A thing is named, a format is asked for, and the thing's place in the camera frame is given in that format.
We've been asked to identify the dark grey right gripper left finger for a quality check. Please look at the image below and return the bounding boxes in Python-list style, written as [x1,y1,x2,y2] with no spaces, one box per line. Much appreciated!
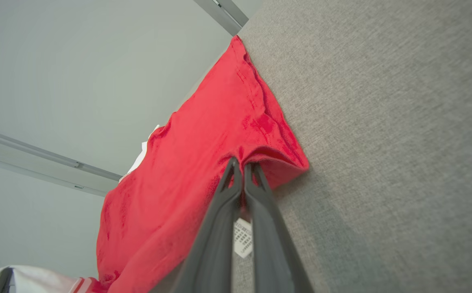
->
[170,157,243,293]

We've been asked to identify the grey fabric sofa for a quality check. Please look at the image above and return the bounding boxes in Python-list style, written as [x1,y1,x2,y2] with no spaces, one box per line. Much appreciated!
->
[151,0,472,293]

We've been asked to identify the aluminium wall post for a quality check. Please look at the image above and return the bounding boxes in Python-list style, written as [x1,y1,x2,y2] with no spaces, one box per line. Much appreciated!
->
[0,125,123,197]
[193,0,249,37]

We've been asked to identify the red jersey with white trim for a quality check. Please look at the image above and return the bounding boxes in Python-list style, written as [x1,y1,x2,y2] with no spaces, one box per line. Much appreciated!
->
[70,35,310,293]

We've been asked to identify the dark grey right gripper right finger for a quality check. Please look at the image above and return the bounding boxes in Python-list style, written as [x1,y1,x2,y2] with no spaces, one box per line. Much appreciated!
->
[244,162,315,293]

